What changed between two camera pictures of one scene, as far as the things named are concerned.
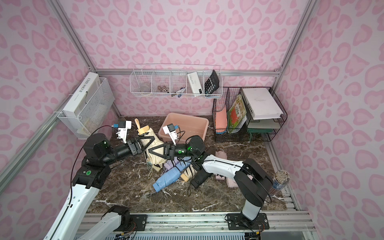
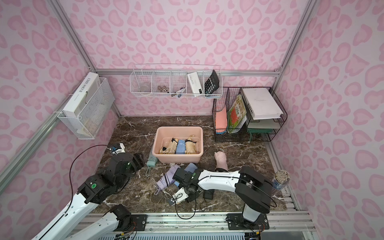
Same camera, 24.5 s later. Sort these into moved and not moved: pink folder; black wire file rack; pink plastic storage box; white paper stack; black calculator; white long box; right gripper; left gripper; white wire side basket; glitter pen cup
Moved: pink plastic storage box; right gripper; left gripper
Not moved: glitter pen cup; white wire side basket; black wire file rack; white paper stack; black calculator; white long box; pink folder
